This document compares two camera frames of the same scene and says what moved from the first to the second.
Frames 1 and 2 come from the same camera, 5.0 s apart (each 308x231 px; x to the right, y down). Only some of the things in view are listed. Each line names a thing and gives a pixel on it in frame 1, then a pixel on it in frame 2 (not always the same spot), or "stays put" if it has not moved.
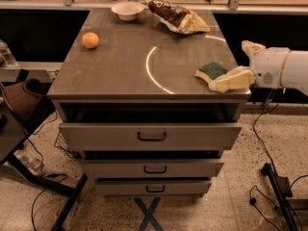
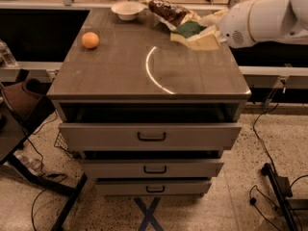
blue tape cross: [148, 215] stays put
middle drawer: [150, 168] stays put
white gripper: [269, 66] → [235, 23]
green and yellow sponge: [211, 70] → [186, 30]
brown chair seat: [22, 101] stays put
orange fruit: [90, 40] stays put
